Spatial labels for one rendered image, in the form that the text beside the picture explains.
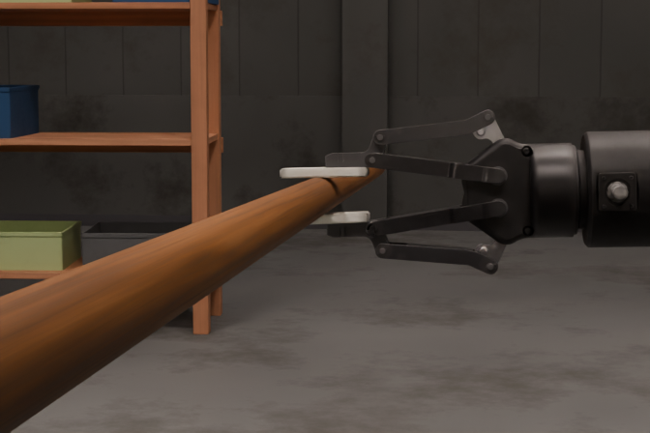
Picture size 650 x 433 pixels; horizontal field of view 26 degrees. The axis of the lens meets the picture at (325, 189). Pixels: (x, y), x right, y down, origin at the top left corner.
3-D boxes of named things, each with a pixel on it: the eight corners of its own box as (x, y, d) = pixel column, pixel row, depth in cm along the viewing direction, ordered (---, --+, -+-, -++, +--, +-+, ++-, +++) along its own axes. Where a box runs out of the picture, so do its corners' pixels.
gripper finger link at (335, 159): (388, 167, 112) (387, 129, 112) (325, 168, 113) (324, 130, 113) (389, 166, 114) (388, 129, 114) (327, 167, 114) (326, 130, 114)
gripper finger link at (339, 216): (369, 211, 115) (369, 219, 115) (284, 214, 116) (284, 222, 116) (367, 213, 112) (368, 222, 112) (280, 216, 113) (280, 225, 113)
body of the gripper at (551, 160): (582, 136, 108) (460, 139, 109) (583, 246, 108) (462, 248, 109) (574, 135, 115) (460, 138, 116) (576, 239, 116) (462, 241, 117)
